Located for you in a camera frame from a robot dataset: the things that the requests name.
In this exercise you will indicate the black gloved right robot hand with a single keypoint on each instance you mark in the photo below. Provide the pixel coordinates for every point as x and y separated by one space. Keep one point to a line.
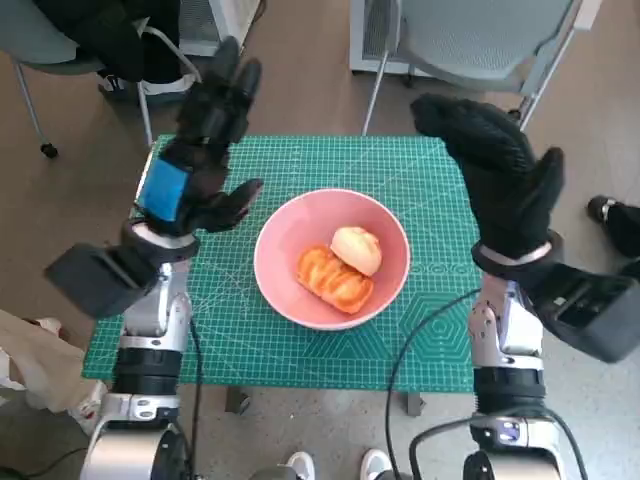
505 190

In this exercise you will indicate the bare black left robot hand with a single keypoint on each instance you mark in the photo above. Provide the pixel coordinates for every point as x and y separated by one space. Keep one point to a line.
205 150

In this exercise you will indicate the pink bowl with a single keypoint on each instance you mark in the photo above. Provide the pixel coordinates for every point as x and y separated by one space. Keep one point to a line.
290 225

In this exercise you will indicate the round toy bread bun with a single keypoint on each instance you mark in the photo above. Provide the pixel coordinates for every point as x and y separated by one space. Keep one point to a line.
357 250

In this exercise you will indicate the rectangular striped toy bread loaf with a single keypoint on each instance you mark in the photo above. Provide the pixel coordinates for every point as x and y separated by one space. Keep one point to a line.
330 282

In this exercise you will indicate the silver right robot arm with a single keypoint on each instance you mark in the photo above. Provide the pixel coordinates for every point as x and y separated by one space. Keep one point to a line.
500 325

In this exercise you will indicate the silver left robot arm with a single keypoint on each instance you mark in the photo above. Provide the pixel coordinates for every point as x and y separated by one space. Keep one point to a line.
150 310

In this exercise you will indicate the green cutting mat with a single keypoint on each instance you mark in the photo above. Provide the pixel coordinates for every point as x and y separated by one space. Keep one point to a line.
300 160

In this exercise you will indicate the person with black shoes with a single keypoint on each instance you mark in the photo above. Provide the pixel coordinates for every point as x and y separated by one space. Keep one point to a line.
625 225

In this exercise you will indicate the white perforated cabinet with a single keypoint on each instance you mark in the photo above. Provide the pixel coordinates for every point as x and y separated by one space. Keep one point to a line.
367 40
200 25

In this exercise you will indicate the person in black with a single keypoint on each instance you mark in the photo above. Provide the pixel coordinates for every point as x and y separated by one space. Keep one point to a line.
115 35

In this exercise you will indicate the empty grey-blue mesh chair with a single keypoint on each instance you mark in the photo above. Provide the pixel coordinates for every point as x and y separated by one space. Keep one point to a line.
475 40

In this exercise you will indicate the grey-blue chair with person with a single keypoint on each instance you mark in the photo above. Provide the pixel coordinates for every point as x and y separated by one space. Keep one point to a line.
35 45

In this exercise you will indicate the person in beige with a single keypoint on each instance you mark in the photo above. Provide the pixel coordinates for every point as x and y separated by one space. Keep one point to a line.
35 360

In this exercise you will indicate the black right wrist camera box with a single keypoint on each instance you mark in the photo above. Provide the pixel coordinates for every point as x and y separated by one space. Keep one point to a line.
590 310

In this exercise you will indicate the dark table leg bracket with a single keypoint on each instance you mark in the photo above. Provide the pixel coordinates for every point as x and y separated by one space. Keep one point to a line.
236 400
415 404

